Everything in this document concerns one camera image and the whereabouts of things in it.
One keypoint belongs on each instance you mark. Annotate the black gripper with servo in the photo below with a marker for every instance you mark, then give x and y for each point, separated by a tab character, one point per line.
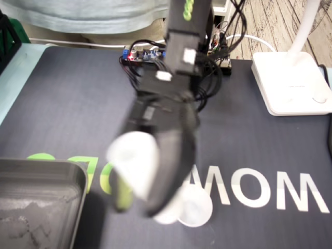
158	114

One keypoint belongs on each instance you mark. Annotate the white shelf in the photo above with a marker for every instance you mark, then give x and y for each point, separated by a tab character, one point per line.
220	6

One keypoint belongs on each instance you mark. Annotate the white plastic cylinder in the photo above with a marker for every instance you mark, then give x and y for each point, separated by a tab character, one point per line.
135	163

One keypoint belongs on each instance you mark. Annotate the green box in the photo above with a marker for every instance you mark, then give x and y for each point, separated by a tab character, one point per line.
22	31

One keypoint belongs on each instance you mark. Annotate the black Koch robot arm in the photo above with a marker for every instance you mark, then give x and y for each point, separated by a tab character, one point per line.
186	39

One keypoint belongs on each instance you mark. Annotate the white round base cup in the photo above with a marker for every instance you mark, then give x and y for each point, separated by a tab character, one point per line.
197	207

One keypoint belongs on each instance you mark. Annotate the white lamp base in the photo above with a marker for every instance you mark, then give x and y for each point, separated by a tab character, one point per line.
290	80

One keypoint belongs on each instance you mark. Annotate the black plastic tray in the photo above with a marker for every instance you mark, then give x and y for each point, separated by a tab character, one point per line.
39	205

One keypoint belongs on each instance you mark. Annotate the narrow black gripper finger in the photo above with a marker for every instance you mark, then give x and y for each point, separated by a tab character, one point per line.
124	197

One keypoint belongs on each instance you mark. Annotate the black frame stand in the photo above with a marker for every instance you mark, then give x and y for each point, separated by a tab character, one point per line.
10	41

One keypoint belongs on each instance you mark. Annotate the person in light blue shirt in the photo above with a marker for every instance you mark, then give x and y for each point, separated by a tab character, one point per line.
90	13

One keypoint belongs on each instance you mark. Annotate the blue circuit board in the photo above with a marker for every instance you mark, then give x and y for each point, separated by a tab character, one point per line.
140	55

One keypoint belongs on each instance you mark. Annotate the dark grey WOWROBO mat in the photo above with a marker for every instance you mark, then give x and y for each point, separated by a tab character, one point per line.
64	109

